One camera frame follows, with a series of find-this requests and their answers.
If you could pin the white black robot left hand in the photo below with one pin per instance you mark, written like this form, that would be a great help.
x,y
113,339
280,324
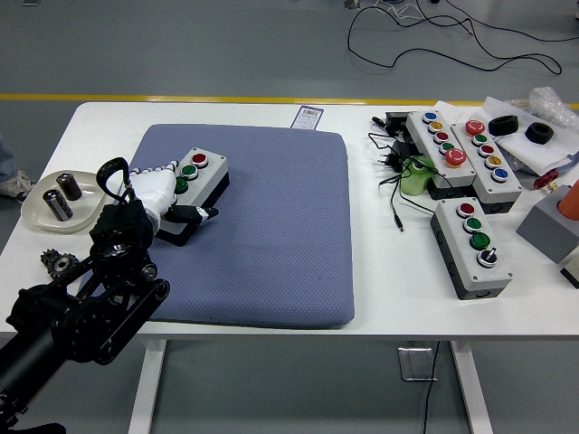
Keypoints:
x,y
151,187

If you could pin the grey four-button control box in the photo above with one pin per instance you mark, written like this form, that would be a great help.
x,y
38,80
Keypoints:
x,y
457,244
205,174

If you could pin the grey five-button control box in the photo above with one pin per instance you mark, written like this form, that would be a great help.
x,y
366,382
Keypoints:
x,y
504,190
427,138

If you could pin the white shallow dish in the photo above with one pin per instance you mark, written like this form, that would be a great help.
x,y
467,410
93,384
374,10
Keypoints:
x,y
86,199

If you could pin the black cylinder with silver cap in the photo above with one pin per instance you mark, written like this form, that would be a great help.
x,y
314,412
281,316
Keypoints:
x,y
69,186
57,205

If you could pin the black metal gear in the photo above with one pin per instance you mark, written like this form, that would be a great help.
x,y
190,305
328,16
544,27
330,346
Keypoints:
x,y
56,262

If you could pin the blue-grey padded mat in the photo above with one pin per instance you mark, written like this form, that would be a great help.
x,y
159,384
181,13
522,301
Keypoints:
x,y
271,226

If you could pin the person's shoe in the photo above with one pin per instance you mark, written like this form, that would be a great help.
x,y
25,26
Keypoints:
x,y
16,185

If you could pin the person's leg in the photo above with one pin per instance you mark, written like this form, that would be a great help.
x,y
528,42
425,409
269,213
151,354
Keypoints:
x,y
4,158

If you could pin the purple white label card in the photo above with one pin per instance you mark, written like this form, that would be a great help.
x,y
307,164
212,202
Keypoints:
x,y
308,117

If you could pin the white table leg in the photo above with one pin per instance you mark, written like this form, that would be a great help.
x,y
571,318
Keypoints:
x,y
472,389
147,389

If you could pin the black electronic module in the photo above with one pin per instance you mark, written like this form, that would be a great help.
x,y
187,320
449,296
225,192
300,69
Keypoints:
x,y
395,121

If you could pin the black power adapter plug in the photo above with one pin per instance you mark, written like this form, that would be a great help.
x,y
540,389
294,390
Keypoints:
x,y
402,151

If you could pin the white paper sheet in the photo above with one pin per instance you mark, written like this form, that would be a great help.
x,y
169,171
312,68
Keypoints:
x,y
538,153
448,108

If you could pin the metal floor socket plate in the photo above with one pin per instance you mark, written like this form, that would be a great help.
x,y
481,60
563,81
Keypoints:
x,y
409,364

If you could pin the grey block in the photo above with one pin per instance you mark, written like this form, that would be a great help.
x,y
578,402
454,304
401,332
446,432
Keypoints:
x,y
545,230

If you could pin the clear bubble wrap bag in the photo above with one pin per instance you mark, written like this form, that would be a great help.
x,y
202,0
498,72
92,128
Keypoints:
x,y
549,101

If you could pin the orange cone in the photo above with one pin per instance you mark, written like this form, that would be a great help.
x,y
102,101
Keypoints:
x,y
571,201

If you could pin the white black small box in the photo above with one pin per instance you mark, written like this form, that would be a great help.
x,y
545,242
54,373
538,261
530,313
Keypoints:
x,y
572,267

